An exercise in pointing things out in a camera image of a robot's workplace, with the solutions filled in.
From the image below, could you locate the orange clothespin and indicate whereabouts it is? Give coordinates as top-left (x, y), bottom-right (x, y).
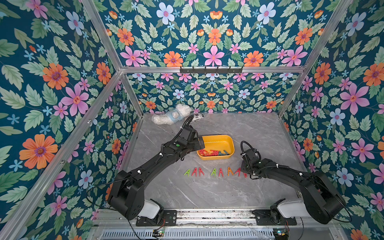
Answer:
top-left (227, 167), bottom-right (234, 176)

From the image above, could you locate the green clothespin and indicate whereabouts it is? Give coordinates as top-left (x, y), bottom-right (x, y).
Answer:
top-left (184, 169), bottom-right (191, 177)
top-left (211, 168), bottom-right (218, 178)

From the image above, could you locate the yellow plastic storage box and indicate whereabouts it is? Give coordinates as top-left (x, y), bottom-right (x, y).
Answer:
top-left (197, 135), bottom-right (235, 161)

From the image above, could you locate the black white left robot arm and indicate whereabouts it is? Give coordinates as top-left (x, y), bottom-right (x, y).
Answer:
top-left (107, 126), bottom-right (205, 223)

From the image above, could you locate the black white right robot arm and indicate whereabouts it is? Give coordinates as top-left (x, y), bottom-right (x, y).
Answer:
top-left (241, 149), bottom-right (346, 224)

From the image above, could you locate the newspaper print pouch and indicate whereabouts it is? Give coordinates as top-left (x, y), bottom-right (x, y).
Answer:
top-left (192, 113), bottom-right (204, 122)

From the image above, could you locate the white plush teddy bear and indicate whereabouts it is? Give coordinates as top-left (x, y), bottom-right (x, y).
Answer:
top-left (152, 104), bottom-right (192, 125)

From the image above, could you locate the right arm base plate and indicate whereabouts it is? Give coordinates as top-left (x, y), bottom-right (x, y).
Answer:
top-left (252, 209), bottom-right (298, 226)

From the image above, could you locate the aluminium front mounting rail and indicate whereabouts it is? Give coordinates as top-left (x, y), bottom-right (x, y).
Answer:
top-left (88, 208), bottom-right (348, 240)

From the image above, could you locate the black wall hook rail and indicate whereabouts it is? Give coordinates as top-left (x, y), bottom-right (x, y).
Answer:
top-left (179, 67), bottom-right (243, 75)

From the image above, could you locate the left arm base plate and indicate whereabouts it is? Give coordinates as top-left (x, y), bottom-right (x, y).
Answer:
top-left (136, 210), bottom-right (178, 227)

